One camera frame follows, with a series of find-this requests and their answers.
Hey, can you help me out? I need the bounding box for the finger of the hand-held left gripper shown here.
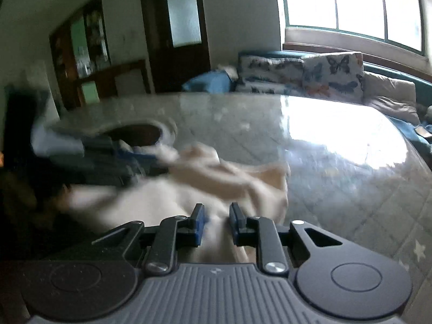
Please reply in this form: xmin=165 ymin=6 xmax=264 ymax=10
xmin=111 ymin=140 xmax=169 ymax=180

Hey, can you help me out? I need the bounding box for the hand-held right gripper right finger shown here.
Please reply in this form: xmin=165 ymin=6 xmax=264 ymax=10
xmin=230 ymin=202 xmax=389 ymax=275

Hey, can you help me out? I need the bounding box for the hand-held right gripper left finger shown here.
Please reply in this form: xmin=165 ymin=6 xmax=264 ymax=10
xmin=67 ymin=203 xmax=206 ymax=275

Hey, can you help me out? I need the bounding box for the beige garment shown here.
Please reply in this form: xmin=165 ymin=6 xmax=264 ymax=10
xmin=64 ymin=142 xmax=291 ymax=264

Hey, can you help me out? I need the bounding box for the person's left forearm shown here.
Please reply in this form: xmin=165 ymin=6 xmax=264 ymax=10
xmin=0 ymin=170 xmax=68 ymax=224

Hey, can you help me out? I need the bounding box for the round black cooktop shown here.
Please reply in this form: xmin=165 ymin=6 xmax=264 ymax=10
xmin=108 ymin=124 xmax=167 ymax=148

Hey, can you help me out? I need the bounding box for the dark wooden console table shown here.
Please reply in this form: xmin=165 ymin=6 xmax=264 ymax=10
xmin=76 ymin=59 xmax=152 ymax=107

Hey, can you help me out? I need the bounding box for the dark wooden glass door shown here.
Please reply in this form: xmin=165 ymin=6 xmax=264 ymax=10
xmin=138 ymin=0 xmax=212 ymax=94

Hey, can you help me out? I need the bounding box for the blue towel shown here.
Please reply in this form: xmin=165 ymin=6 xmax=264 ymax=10
xmin=182 ymin=71 xmax=233 ymax=94

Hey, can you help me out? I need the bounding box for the dark wooden shelf cabinet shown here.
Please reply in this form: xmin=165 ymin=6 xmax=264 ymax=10
xmin=49 ymin=0 xmax=114 ymax=110

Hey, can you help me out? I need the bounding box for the small beige floral cloth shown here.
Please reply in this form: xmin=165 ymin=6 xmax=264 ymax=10
xmin=216 ymin=64 xmax=239 ymax=79

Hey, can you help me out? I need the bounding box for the butterfly print cushion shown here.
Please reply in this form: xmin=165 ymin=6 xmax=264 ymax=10
xmin=236 ymin=56 xmax=306 ymax=95
xmin=302 ymin=52 xmax=366 ymax=104

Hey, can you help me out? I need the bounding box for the teal sofa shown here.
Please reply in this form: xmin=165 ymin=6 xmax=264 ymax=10
xmin=182 ymin=50 xmax=432 ymax=163

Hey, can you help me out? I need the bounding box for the blue sofa blanket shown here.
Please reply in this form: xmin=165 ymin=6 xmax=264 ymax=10
xmin=385 ymin=114 xmax=432 ymax=167

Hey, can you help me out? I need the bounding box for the beige cushion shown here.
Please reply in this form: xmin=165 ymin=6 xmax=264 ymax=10
xmin=363 ymin=72 xmax=421 ymax=124

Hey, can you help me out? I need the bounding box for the large window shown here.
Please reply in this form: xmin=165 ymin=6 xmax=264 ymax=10
xmin=280 ymin=0 xmax=426 ymax=55

